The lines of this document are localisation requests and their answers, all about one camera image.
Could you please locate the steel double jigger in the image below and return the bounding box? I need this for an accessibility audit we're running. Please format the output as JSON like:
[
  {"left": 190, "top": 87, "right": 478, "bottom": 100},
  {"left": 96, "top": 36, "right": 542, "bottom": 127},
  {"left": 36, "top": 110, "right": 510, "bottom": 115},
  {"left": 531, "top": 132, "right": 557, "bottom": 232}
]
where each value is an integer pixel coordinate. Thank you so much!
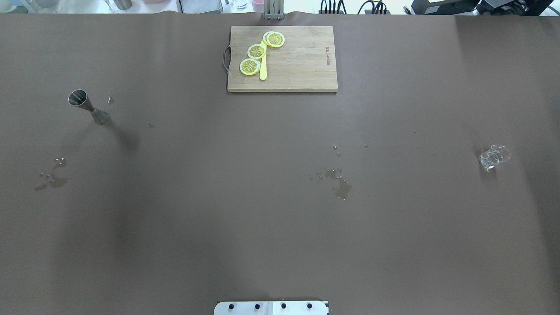
[{"left": 68, "top": 89, "right": 110, "bottom": 125}]

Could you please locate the clear glass shaker cup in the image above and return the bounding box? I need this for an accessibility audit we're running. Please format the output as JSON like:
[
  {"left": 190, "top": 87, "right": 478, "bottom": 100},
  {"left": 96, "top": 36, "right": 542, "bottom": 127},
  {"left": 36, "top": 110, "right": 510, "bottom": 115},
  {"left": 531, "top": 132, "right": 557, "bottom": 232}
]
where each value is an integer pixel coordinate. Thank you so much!
[{"left": 478, "top": 145, "right": 511, "bottom": 170}]

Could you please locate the pink cup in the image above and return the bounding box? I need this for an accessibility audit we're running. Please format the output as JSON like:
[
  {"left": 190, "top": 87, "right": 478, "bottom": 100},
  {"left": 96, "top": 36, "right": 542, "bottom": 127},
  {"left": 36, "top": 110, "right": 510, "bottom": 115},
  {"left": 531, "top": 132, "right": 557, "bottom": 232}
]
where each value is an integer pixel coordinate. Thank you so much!
[{"left": 251, "top": 0, "right": 264, "bottom": 14}]

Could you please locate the yellow plastic knife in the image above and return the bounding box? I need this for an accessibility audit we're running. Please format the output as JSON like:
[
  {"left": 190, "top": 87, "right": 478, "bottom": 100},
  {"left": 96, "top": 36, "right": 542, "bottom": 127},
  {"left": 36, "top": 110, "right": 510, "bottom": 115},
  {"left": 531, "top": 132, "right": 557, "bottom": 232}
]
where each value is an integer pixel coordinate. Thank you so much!
[{"left": 259, "top": 40, "right": 268, "bottom": 81}]

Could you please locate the bamboo cutting board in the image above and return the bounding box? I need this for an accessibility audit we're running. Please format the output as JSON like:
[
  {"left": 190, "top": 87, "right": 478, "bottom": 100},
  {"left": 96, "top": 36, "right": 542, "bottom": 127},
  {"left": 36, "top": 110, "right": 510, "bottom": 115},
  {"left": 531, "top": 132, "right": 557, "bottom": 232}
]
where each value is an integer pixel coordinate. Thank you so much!
[{"left": 227, "top": 26, "right": 338, "bottom": 93}]

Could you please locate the middle lemon slice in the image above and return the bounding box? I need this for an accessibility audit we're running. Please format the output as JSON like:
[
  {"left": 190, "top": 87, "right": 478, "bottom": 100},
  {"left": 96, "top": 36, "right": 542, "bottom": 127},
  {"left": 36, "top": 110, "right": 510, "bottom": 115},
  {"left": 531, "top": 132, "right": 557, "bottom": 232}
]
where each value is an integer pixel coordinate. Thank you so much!
[{"left": 247, "top": 43, "right": 267, "bottom": 60}]

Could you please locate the black laptop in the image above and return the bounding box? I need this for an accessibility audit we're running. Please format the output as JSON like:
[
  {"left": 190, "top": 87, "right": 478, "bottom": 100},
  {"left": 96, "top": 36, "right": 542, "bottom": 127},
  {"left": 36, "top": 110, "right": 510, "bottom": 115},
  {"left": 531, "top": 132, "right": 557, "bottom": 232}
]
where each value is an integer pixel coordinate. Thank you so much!
[{"left": 411, "top": 0, "right": 480, "bottom": 15}]

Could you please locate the aluminium frame post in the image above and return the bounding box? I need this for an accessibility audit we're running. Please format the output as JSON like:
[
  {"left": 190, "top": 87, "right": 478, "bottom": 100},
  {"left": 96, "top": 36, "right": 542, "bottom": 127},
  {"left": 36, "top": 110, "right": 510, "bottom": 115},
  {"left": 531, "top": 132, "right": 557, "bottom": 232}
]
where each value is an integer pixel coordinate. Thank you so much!
[{"left": 262, "top": 0, "right": 285, "bottom": 20}]

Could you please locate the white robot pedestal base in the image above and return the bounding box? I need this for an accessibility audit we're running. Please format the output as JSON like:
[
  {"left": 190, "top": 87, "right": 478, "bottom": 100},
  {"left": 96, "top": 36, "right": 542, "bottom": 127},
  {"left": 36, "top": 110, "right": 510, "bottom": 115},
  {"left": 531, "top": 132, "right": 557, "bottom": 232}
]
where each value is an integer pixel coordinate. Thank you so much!
[{"left": 213, "top": 301, "right": 330, "bottom": 315}]

